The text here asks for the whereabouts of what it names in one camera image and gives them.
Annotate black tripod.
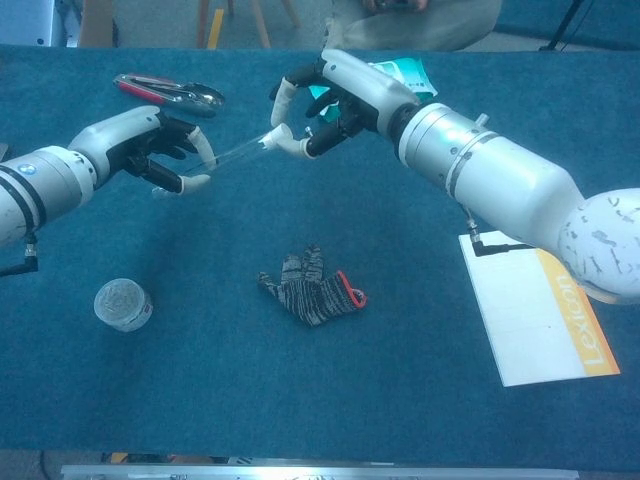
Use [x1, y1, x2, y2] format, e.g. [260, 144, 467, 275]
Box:
[538, 0, 586, 52]

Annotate brown cardboard box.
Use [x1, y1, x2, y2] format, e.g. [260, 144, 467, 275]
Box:
[78, 0, 117, 49]

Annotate clear round jar of clips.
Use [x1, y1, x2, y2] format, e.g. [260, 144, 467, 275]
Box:
[93, 277, 155, 334]

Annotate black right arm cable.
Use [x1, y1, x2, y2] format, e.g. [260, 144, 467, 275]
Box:
[465, 207, 531, 257]

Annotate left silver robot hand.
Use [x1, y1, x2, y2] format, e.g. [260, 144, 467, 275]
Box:
[67, 104, 220, 200]

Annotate wooden stool legs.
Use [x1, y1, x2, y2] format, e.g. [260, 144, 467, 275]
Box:
[195, 0, 302, 50]

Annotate silver metal cabinet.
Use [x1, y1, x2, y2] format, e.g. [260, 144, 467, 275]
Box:
[0, 0, 69, 48]

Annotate aluminium frame rail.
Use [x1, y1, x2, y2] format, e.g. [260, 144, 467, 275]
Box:
[59, 462, 581, 480]

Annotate metal tongs with red handle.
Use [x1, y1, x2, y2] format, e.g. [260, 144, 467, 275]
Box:
[112, 73, 227, 119]

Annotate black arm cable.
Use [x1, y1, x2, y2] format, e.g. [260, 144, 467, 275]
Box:
[0, 230, 40, 279]
[465, 207, 531, 257]

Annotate white and orange Lexicon book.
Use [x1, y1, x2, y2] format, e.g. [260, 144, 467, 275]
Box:
[458, 232, 622, 388]

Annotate grey knit work glove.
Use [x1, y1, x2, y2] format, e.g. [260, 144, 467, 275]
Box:
[256, 243, 369, 329]

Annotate teal wet wipes pack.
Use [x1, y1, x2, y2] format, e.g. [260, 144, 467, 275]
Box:
[307, 56, 439, 124]

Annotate seated person in beige clothes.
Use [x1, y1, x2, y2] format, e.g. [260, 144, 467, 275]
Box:
[323, 0, 504, 52]

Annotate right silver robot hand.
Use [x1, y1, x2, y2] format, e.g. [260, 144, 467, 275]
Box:
[269, 48, 421, 160]

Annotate blue table cloth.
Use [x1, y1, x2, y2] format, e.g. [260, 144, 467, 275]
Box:
[0, 43, 640, 459]

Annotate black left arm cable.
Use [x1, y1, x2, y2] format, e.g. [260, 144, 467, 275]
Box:
[0, 230, 40, 279]

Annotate clear glass test tube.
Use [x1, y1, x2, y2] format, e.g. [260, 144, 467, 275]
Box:
[152, 130, 281, 199]

